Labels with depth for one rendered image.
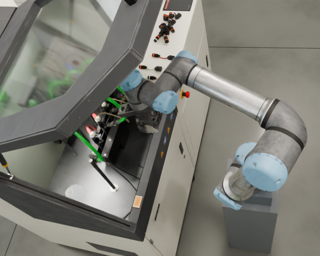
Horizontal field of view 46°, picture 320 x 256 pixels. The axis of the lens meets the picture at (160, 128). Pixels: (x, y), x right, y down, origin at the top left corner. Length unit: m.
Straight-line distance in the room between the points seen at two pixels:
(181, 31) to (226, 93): 0.99
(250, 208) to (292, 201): 0.90
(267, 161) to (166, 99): 0.35
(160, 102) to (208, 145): 1.66
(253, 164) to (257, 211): 0.72
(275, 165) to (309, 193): 1.62
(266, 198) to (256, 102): 0.63
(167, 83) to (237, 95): 0.22
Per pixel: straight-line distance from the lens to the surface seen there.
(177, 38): 2.07
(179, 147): 2.13
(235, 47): 3.29
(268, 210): 1.76
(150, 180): 1.71
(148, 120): 1.36
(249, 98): 1.15
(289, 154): 1.08
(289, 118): 1.11
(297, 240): 2.56
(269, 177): 1.05
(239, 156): 1.49
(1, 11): 1.79
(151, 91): 1.18
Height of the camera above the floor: 2.47
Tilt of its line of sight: 58 degrees down
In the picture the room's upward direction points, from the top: 23 degrees counter-clockwise
